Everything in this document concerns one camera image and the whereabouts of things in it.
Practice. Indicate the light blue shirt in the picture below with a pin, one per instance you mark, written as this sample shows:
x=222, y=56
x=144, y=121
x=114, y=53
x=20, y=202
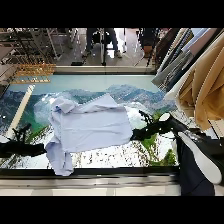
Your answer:
x=93, y=125

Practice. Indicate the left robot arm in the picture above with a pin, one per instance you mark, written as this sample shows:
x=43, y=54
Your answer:
x=20, y=148

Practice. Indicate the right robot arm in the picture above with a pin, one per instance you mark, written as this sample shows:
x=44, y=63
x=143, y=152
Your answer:
x=200, y=156

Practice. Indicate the heap of clothes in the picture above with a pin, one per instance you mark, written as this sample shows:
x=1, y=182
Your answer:
x=175, y=66

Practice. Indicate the person's legs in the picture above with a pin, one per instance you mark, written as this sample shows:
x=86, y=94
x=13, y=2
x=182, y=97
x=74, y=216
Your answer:
x=112, y=40

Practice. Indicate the tan garment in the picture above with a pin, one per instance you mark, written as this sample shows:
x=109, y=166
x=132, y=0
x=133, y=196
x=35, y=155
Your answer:
x=206, y=86

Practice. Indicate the dark blue garment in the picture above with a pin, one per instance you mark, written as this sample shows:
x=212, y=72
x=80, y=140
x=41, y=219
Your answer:
x=193, y=176

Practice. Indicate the silver frame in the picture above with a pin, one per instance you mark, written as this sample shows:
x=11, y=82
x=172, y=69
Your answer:
x=90, y=183

